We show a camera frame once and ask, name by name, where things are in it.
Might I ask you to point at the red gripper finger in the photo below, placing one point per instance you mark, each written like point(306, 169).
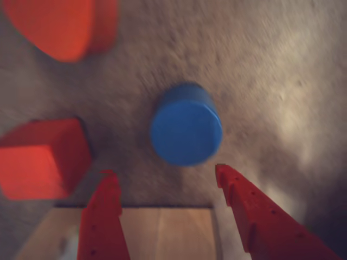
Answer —
point(265, 227)
point(103, 222)

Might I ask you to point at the blue cylinder block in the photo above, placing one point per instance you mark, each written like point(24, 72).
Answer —
point(187, 130)

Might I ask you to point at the wooden shape sorter box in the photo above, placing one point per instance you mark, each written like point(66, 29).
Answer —
point(168, 233)

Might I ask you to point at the red cube block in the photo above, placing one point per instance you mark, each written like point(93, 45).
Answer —
point(38, 162)

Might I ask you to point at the orange rounded block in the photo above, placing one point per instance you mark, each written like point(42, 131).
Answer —
point(62, 27)

